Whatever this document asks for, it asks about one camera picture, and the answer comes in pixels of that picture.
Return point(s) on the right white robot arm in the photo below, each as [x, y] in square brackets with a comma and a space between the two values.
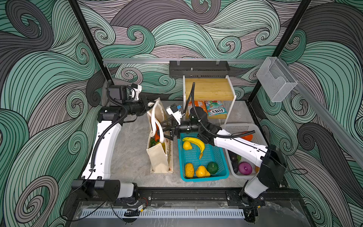
[208, 133]

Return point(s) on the white slotted cable duct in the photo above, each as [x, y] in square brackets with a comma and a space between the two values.
[167, 213]

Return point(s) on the floral canvas tote bag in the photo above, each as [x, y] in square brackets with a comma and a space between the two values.
[160, 153]

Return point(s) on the teal plastic basket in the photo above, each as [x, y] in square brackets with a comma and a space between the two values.
[210, 154]

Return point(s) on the clear acrylic wall holder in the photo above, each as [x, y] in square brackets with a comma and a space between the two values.
[276, 78]

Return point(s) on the green avocado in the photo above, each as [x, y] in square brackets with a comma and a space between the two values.
[212, 168]

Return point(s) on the small yellow pear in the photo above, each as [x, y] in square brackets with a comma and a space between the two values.
[187, 145]

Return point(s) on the single yellow banana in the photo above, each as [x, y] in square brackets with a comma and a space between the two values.
[196, 142]

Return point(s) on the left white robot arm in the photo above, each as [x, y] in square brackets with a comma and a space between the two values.
[95, 183]

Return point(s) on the black metal wall tray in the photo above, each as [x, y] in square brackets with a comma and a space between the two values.
[198, 69]

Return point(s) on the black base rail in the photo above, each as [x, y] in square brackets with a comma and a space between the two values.
[232, 196]

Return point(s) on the white wooden two-tier shelf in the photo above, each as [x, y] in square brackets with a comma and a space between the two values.
[215, 89]

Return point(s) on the white plastic basket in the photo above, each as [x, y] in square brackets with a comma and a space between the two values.
[241, 129]

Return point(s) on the purple red onion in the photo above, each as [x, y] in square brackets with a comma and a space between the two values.
[245, 168]

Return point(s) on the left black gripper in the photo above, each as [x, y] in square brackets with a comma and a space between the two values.
[144, 106]

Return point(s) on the orange tomato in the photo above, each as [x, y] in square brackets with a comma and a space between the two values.
[248, 137]

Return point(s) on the yellow corn cob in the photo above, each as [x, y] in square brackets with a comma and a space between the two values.
[189, 170]

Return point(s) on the green Fox's candy bag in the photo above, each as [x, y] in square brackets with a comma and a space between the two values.
[215, 108]

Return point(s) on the orange candy bag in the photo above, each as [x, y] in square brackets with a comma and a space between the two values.
[198, 104]

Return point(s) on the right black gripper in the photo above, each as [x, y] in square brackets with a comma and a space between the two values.
[177, 128]

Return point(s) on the small dark eggplant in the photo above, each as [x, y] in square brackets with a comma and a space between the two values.
[234, 161]

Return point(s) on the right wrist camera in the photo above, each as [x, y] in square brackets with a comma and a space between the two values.
[175, 111]

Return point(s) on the orange carrot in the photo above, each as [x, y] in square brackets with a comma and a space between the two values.
[157, 136]

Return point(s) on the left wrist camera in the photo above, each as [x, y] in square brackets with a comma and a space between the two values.
[122, 94]

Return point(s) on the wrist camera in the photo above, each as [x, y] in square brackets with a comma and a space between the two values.
[122, 94]
[175, 111]

